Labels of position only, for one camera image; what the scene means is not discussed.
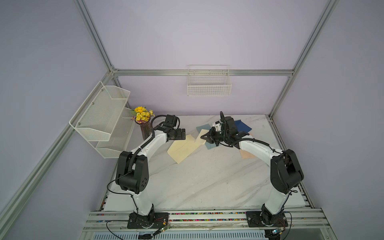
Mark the teal envelope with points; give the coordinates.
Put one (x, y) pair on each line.
(202, 130)

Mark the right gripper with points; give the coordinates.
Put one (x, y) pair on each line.
(210, 138)

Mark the yellow flower bouquet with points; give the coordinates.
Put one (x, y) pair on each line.
(141, 115)

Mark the dark blue envelope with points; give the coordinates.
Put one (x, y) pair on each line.
(242, 127)

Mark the white mesh two-tier shelf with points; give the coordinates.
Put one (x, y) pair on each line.
(104, 120)

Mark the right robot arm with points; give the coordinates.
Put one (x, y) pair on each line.
(285, 170)

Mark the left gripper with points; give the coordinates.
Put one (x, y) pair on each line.
(180, 136)

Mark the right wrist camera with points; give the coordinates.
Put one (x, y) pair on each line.
(218, 126)

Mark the aluminium front rail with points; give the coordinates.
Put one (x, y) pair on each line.
(296, 224)

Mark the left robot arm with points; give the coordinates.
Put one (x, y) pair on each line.
(132, 174)

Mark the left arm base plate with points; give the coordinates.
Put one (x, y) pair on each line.
(152, 221)

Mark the dark glass vase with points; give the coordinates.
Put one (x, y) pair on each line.
(146, 130)

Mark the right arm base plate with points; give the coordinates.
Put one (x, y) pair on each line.
(258, 219)

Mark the white wire wall basket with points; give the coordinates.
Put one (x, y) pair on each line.
(209, 81)

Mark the cream envelope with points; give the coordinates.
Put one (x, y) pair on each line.
(181, 149)

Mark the peach paper sheet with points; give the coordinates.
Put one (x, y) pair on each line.
(246, 155)

